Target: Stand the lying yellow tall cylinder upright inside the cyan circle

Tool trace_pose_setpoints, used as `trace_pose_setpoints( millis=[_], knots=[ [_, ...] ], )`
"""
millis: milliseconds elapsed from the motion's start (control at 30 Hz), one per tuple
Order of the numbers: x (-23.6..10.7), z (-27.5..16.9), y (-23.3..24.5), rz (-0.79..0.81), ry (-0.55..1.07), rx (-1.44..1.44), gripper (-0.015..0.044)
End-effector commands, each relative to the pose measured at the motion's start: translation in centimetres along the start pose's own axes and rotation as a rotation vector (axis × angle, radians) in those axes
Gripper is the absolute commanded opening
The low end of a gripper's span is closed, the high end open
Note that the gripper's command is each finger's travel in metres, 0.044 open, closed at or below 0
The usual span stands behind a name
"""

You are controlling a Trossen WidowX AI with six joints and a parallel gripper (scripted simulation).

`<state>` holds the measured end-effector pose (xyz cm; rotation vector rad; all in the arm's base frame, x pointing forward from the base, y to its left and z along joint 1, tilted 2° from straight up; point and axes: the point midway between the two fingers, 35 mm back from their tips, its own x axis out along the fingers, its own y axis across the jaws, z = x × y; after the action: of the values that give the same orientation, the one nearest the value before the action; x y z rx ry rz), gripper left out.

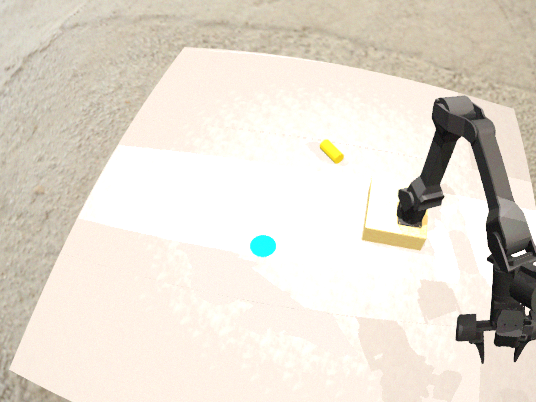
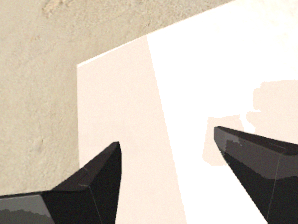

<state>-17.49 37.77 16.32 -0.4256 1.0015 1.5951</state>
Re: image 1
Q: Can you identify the cyan circle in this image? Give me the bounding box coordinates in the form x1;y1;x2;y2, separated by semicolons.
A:
250;235;276;257

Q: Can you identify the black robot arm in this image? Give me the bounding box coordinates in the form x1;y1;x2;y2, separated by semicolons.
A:
397;95;536;348

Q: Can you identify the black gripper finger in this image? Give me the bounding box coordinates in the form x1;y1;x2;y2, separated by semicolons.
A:
513;335;536;363
468;331;485;364

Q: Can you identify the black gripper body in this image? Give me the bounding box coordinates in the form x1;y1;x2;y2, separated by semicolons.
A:
455;292;536;342

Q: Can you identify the yellow cylinder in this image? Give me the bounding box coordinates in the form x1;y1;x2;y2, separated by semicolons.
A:
320;140;344;164

